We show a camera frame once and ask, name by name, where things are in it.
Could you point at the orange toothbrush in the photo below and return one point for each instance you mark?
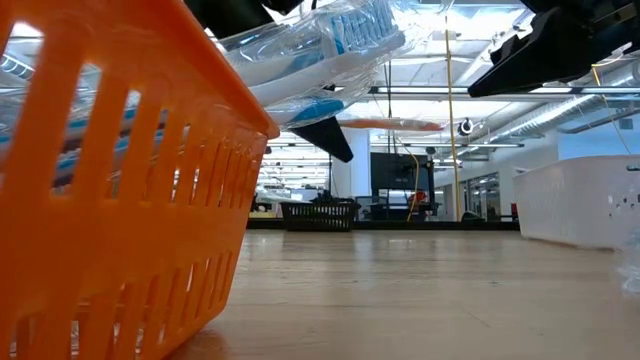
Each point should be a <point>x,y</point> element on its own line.
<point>395,124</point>

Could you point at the white plastic basket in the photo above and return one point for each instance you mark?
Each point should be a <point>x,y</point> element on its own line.
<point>575,200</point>

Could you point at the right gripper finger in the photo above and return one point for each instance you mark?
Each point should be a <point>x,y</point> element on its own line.
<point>540,55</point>

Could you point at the white round column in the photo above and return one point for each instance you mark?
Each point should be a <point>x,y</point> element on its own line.
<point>360,175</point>

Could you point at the silver ventilation duct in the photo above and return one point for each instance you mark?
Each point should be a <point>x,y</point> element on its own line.
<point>560,116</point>

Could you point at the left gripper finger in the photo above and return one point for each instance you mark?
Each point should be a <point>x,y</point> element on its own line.
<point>325,139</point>

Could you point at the black plastic basket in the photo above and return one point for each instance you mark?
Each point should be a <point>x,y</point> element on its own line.
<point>320,215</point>

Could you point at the black monitor on stand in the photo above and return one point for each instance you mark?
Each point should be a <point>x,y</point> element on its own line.
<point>397,172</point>

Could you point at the red background object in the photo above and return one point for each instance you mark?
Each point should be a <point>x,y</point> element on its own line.
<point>417,198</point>

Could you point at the orange plastic basket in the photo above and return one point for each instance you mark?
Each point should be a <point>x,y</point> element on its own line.
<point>125,240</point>

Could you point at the grey toothbrush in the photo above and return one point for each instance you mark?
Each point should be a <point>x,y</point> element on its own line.
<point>631,265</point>

